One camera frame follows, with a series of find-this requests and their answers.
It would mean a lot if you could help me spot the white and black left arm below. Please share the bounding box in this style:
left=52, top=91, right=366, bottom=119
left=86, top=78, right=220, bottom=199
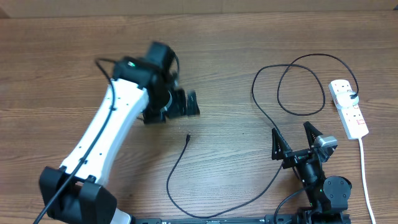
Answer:
left=35, top=42, right=200, bottom=223

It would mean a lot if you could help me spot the white charger plug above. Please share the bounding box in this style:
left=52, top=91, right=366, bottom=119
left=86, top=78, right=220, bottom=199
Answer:
left=334, top=91, right=359, bottom=110

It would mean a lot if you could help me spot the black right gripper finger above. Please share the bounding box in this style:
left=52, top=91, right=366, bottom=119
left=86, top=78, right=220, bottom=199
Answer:
left=272, top=128, right=292, bottom=160
left=303, top=121, right=323, bottom=147

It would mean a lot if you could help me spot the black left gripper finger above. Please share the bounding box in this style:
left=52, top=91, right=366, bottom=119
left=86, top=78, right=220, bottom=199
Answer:
left=187, top=91, right=200, bottom=116
left=167, top=89, right=187, bottom=119

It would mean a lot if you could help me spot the white power strip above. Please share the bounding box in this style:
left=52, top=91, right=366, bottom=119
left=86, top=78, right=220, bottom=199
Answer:
left=328, top=80, right=369, bottom=139

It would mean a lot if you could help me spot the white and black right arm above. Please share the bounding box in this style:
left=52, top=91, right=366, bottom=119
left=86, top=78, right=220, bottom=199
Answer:
left=265, top=121, right=352, bottom=224

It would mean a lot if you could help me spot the black charger cable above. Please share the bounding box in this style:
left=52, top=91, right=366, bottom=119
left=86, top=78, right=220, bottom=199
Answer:
left=166, top=53, right=360, bottom=219

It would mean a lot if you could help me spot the white power strip cord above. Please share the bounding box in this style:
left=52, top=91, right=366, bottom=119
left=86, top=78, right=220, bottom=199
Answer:
left=358, top=138, right=377, bottom=224

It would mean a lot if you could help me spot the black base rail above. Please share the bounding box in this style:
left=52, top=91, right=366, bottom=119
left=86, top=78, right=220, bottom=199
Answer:
left=134, top=214, right=351, bottom=224

